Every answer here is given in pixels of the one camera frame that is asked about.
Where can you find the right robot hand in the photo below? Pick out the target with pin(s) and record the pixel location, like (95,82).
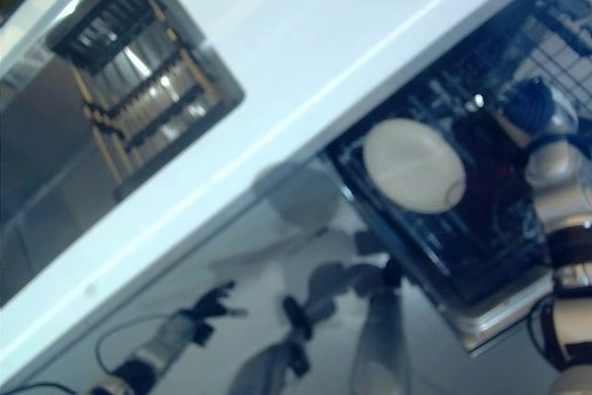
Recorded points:
(527,108)

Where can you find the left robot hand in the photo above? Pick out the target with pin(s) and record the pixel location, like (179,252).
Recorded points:
(215,304)

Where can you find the cream round plate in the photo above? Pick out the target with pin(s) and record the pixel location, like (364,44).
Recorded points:
(411,168)

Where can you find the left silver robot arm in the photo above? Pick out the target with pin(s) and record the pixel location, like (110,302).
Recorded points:
(148,358)

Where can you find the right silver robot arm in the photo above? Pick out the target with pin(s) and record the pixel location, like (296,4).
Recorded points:
(562,210)

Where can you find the built-in dishwasher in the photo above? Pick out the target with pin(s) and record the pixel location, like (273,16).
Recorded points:
(462,182)

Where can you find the white glossy cabinet front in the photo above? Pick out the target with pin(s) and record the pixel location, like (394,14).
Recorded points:
(208,321)

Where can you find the stainless steel sink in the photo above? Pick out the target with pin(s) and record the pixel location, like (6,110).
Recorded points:
(60,145)

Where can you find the black dish rack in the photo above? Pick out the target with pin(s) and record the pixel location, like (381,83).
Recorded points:
(134,85)

